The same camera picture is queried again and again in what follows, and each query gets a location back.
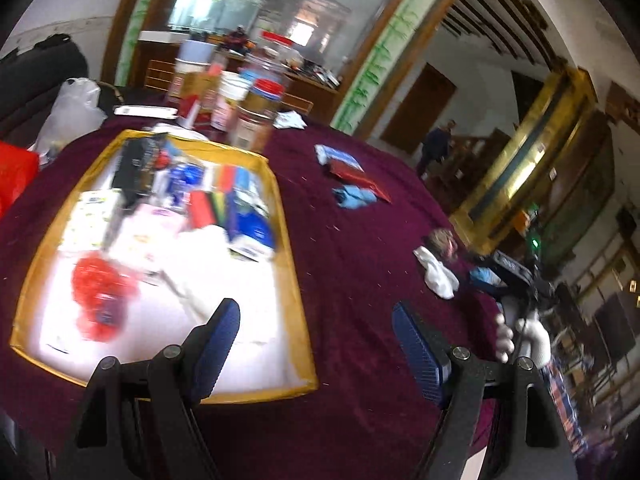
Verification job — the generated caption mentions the person's right hand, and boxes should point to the person's right hand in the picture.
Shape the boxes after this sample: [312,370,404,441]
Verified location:
[495,310,553,368]

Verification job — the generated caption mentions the red foil packet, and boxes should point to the red foil packet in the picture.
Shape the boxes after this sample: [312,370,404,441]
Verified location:
[327,152,393,204]

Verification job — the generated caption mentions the green patterned door frame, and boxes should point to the green patterned door frame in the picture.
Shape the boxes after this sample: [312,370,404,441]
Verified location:
[330,0,463,133]

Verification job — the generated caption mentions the white paper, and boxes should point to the white paper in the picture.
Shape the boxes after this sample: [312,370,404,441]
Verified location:
[272,110,307,131]

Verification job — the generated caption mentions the white cup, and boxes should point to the white cup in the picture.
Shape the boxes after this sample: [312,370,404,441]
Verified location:
[210,71,251,131]

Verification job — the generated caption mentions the red mesh bag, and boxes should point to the red mesh bag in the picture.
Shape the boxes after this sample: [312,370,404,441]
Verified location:
[70,255,141,343]

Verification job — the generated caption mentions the blue white snack bag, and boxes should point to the blue white snack bag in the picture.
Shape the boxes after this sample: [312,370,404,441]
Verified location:
[162,162,206,208]

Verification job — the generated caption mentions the white plastic bag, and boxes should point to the white plastic bag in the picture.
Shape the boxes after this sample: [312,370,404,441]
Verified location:
[32,77,108,161]
[160,222,281,321]

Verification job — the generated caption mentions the yellow cardboard box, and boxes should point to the yellow cardboard box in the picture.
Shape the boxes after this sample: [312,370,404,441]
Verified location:
[9,129,319,405]

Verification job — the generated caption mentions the brown wooden door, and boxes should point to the brown wooden door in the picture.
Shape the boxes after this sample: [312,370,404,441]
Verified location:
[380,62,458,156]

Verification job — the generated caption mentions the blue glove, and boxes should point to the blue glove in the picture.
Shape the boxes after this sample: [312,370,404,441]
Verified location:
[470,266,503,293]

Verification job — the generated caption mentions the blue white flat packet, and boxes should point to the blue white flat packet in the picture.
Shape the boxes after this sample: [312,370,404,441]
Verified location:
[314,144,363,171]

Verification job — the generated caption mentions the large clear jar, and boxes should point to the large clear jar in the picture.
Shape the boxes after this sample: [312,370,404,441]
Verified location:
[240,30,296,91]

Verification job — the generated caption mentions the colourful sponge pack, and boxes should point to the colourful sponge pack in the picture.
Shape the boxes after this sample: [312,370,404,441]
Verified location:
[189,187,236,231]

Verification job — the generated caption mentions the brown soft item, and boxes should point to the brown soft item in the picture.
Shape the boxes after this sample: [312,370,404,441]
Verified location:
[430,228,461,261]

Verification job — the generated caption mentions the white printed packet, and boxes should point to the white printed packet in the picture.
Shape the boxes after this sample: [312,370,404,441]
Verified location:
[57,190,123,256]

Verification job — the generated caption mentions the black flat item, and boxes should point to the black flat item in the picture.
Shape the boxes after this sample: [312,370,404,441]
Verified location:
[110,137,171,211]

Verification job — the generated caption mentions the wooden cabinet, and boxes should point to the wooden cabinet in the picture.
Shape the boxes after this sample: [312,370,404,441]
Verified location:
[135,40,341,116]

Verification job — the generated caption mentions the brown jar with red lid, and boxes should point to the brown jar with red lid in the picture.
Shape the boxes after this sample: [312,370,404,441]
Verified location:
[227,79,286,153]

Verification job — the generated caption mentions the black bag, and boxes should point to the black bag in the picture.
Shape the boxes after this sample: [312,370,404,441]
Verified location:
[0,35,88,126]

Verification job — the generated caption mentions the gold framed panel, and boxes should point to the gold framed panel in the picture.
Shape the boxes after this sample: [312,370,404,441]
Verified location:
[450,67,598,256]

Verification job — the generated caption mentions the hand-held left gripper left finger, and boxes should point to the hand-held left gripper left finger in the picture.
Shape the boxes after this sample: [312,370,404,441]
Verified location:
[60,298,242,480]

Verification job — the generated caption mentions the light blue bucket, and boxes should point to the light blue bucket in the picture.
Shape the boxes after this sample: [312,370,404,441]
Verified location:
[175,40,218,76]

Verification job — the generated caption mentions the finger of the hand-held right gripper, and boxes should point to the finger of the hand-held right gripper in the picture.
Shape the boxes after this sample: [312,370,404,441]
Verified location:
[457,254,501,273]

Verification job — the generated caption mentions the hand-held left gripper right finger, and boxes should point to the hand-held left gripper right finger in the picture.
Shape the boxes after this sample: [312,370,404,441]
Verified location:
[391,301,571,480]

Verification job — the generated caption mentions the pink packet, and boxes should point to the pink packet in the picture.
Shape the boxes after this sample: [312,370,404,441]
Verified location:
[107,202,188,271]

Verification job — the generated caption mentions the light blue gloves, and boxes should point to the light blue gloves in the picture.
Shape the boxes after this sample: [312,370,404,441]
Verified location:
[332,185,378,209]

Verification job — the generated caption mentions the white sock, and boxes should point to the white sock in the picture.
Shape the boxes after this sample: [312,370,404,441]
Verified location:
[412,246,460,300]

